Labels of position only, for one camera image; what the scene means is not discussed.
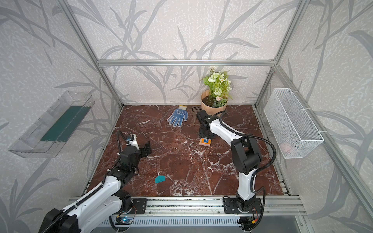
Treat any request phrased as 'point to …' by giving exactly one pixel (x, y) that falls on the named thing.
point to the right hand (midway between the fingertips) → (205, 131)
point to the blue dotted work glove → (178, 115)
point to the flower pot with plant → (215, 99)
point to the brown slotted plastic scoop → (194, 110)
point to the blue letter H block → (206, 140)
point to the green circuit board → (124, 221)
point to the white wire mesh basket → (291, 127)
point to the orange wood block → (203, 143)
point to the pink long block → (205, 141)
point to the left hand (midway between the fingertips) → (145, 138)
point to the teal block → (160, 178)
